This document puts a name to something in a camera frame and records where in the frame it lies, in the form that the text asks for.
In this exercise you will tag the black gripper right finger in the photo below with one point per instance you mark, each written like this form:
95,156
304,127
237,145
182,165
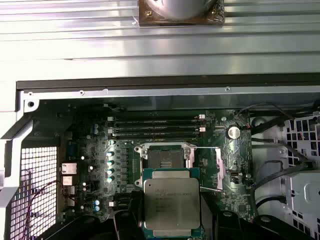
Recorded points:
226,225

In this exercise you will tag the silver-topped CPU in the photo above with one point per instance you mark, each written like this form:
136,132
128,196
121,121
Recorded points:
172,200

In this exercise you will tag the CPU socket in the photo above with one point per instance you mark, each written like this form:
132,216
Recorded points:
165,156

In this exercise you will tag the brown square base plate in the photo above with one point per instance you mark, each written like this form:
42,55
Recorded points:
175,23

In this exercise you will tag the RAM slot with black clips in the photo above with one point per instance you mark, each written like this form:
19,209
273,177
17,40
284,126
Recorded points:
150,125
150,137

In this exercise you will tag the metal drive cage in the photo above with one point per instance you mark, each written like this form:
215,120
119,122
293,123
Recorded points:
306,192

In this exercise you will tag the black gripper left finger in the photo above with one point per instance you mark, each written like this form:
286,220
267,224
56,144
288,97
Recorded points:
135,215

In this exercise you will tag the green motherboard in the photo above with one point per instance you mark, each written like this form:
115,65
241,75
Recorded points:
232,197

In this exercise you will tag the silver coin battery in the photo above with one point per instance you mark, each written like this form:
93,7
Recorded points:
233,132

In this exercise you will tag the silver rear port housing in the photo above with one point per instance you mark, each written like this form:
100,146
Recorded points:
68,168

